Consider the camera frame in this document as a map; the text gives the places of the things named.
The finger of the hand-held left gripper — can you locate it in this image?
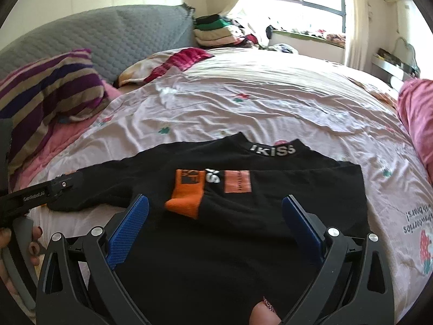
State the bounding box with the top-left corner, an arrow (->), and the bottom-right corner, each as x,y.
0,171 -> 85,226

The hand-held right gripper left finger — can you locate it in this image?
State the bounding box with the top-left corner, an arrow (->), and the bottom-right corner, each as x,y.
35,194 -> 151,325

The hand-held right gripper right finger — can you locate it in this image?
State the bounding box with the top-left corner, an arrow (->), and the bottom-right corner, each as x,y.
282,194 -> 398,325

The black shirt with orange patches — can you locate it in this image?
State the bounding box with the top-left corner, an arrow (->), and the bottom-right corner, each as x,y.
47,132 -> 371,325

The pile of loose clothes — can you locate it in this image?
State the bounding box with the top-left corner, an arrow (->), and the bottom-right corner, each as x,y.
237,24 -> 300,55

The stack of folded clothes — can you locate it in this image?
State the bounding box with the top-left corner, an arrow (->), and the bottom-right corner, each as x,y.
193,14 -> 251,48

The person's left hand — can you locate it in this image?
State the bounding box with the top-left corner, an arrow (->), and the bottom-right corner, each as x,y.
0,225 -> 44,298

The person's right hand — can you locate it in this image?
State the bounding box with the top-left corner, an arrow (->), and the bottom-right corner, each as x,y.
250,298 -> 283,325

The purple striped pillow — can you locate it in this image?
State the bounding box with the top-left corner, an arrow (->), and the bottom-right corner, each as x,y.
0,49 -> 105,177

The pink printed quilt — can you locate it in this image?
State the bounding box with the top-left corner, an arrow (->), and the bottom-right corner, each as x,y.
27,45 -> 433,322

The cream pillow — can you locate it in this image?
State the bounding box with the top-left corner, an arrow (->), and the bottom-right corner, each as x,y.
118,49 -> 190,87

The pink cloth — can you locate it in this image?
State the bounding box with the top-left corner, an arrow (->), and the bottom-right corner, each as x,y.
397,78 -> 433,177

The grey quilted headboard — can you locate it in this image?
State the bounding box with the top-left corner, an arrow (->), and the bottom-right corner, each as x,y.
0,4 -> 195,85

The red cloth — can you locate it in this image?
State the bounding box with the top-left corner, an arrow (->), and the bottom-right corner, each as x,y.
144,47 -> 215,83

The white shelf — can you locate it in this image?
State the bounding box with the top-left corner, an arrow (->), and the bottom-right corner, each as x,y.
372,47 -> 422,89

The scalloped mirror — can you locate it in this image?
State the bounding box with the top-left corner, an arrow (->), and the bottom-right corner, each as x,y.
394,37 -> 417,62

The cream curtain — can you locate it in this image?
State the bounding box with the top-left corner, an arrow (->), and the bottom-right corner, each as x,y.
342,0 -> 374,70

